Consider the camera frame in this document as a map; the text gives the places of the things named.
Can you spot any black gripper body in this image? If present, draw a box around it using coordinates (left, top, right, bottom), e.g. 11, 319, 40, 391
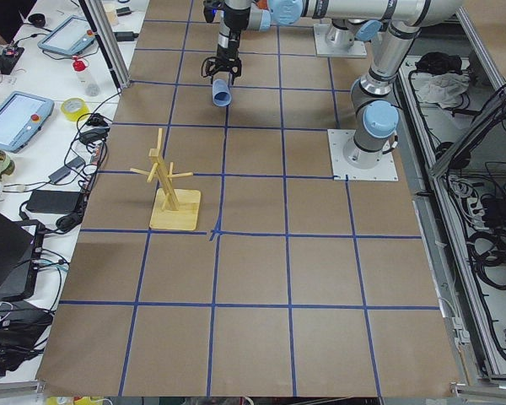
216, 31, 241, 68

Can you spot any light blue plastic cup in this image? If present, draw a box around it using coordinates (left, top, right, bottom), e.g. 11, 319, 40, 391
212, 78, 232, 107

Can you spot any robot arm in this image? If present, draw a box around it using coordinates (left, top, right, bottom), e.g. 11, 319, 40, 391
202, 0, 463, 96
343, 20, 420, 170

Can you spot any red capped squeeze bottle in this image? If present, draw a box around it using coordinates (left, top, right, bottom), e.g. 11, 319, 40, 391
73, 56, 100, 97

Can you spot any blue teach pendant far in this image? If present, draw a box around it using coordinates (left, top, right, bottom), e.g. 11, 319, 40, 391
37, 16, 95, 57

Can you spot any blue teach pendant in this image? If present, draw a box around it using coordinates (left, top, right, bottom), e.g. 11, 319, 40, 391
37, 16, 95, 57
0, 91, 55, 153

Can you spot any yellow tape roll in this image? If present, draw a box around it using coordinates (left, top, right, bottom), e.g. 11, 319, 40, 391
61, 97, 89, 122

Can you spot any wooden mug tree stand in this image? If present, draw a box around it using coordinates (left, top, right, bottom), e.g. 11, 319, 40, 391
130, 128, 202, 231

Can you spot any blue teach pendant near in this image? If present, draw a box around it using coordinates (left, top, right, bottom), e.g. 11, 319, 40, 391
0, 91, 55, 153

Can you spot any black power adapter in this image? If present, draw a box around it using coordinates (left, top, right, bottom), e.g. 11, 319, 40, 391
26, 190, 82, 214

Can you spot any white cloth rag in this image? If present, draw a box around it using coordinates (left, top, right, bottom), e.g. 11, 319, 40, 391
417, 73, 471, 109

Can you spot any black laptop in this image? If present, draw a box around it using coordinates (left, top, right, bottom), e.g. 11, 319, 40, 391
0, 213, 44, 302

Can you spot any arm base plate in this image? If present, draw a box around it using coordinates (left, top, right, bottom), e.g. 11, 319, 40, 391
314, 20, 367, 58
327, 129, 398, 181

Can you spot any aluminium frame post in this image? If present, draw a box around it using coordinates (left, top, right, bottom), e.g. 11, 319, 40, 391
78, 0, 130, 90

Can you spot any black cable bundle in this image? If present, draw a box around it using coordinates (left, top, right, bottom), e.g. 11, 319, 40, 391
0, 90, 123, 199

